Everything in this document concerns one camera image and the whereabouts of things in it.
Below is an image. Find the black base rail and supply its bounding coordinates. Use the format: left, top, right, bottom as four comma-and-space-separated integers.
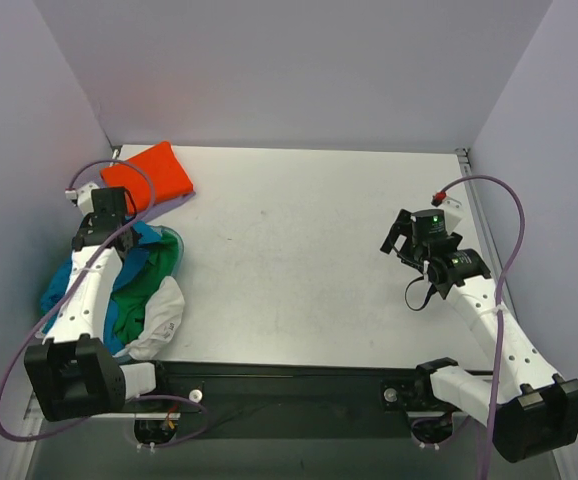
124, 362, 465, 446

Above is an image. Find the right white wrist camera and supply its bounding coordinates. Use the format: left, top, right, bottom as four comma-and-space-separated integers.
431, 192, 465, 234

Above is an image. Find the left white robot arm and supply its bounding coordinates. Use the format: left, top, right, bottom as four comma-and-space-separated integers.
24, 187, 172, 422

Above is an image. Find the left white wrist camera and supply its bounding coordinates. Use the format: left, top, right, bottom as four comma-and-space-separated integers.
65, 182, 100, 216

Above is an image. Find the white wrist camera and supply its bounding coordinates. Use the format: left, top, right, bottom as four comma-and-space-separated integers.
431, 192, 465, 234
65, 182, 100, 216

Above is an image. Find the purple cable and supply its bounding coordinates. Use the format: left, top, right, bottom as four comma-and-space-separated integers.
441, 174, 526, 480
0, 158, 210, 449

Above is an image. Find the teal blue t shirt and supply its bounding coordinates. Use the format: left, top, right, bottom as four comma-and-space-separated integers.
38, 220, 165, 354

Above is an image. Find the aluminium front frame rail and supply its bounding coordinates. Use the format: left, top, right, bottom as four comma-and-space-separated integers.
5, 393, 44, 480

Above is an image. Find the white t shirt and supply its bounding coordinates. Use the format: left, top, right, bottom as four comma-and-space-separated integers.
114, 276, 185, 361

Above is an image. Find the folded lavender t shirt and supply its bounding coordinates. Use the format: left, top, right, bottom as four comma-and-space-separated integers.
142, 192, 196, 223

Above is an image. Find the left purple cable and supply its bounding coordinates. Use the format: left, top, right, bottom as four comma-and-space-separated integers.
0, 158, 210, 449

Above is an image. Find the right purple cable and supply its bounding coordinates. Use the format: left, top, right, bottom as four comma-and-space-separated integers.
441, 174, 526, 480

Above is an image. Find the folded orange t shirt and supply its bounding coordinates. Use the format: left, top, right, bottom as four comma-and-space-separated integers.
101, 142, 194, 214

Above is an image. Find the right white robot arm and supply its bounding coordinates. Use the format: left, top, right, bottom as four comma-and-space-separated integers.
381, 209, 578, 463

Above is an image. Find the green t shirt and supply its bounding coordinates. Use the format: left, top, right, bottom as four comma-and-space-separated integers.
110, 234, 177, 352

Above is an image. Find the light blue t shirt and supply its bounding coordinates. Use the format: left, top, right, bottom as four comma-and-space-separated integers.
154, 225, 185, 277

